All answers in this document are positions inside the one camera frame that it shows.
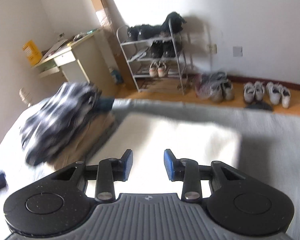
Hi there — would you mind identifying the black boot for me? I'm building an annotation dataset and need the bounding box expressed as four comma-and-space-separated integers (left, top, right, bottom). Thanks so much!
137, 24, 165, 41
126, 26, 140, 42

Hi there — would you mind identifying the cream desk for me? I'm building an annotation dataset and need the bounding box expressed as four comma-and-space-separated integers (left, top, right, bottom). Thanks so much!
31, 27, 117, 94

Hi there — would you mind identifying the dark slipper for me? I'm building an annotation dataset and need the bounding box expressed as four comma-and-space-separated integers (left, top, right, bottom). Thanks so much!
244, 102, 273, 112

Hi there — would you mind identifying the metal shoe rack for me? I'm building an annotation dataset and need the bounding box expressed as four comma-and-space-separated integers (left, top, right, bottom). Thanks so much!
116, 24, 188, 95

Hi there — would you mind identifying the yellow box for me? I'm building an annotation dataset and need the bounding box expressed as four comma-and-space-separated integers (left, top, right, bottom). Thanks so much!
22, 40, 43, 67

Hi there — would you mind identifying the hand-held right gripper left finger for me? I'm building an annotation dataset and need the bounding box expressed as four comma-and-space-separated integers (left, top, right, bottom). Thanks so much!
49, 149, 134, 202

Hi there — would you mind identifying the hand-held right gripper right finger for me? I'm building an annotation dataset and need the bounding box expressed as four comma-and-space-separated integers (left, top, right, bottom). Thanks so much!
164, 149, 249, 202

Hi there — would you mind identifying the blue folded garment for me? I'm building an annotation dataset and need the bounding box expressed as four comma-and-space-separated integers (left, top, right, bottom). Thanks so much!
96, 97, 115, 112

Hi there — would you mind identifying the black shoe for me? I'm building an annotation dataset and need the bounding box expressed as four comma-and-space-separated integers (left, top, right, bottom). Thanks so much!
162, 41, 177, 57
150, 42, 164, 58

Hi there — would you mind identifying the tall cardboard plank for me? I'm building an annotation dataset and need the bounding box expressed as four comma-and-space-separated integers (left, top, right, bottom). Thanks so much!
84, 0, 138, 90

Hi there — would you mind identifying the blue white package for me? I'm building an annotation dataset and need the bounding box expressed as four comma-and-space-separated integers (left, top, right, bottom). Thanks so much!
109, 67, 124, 85

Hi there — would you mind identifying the cream white knit sweater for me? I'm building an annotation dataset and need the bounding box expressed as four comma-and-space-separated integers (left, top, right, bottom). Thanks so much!
86, 112, 243, 198

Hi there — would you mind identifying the stack of folded clothes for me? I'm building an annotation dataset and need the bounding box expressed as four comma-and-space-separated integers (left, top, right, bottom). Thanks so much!
19, 82, 102, 167

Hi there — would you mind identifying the black cloth bundle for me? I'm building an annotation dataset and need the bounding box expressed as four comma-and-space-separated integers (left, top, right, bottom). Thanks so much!
161, 12, 187, 34

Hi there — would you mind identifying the cream bedpost finial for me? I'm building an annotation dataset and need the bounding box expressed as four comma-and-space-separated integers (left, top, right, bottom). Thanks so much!
19, 88, 32, 107

